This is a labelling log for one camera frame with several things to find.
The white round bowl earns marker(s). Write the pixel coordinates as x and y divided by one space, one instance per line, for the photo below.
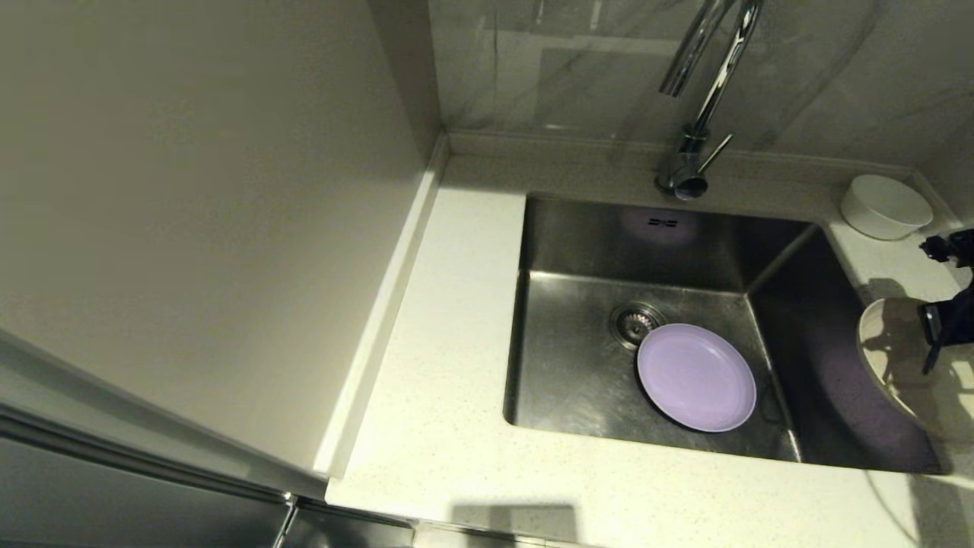
886 205

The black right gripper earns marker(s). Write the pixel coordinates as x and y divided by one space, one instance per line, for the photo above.
955 320

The chrome gooseneck faucet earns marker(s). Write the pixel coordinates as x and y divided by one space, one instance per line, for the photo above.
689 160

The grey tall cabinet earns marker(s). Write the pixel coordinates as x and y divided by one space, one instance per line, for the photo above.
190 190

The metal sink drain strainer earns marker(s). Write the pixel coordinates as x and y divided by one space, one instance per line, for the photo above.
631 321

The cream round plate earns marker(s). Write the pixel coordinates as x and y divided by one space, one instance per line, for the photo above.
890 342

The stainless steel sink basin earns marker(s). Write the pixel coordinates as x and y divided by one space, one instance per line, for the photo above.
578 380

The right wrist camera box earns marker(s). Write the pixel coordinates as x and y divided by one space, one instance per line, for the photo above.
951 247

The purple round plate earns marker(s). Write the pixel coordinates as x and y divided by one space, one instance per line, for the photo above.
685 380

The counter base cabinet front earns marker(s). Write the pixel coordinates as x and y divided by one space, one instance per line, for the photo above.
342 533

